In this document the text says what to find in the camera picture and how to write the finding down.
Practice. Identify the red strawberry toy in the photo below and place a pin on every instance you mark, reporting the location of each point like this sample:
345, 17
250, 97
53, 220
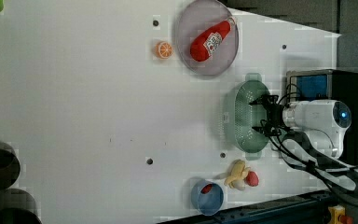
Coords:
252, 179

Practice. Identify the white garlic toy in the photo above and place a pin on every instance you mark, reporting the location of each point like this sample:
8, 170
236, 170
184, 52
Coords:
239, 185

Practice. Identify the orange slice toy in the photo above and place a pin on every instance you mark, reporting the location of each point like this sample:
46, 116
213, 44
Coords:
163, 50

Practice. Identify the black cylinder at corner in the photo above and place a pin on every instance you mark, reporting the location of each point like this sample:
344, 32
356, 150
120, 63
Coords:
17, 206

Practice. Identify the blue plastic cup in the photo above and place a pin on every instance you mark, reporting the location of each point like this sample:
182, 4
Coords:
210, 203

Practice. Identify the green plastic strainer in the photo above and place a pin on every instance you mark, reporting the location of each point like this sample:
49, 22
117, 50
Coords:
240, 117

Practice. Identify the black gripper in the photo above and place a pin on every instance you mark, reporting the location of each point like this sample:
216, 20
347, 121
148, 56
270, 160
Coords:
272, 126

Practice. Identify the grey round plate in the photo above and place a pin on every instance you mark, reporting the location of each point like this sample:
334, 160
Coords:
196, 18

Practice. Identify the red ketchup bottle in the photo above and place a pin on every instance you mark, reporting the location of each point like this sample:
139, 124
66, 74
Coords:
206, 44

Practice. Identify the yellow banana toy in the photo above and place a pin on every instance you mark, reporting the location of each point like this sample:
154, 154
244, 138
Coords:
239, 171

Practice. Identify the red toy in cup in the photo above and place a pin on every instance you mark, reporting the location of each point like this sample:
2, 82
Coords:
206, 189

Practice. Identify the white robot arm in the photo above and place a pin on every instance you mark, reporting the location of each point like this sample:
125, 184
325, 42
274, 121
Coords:
309, 136

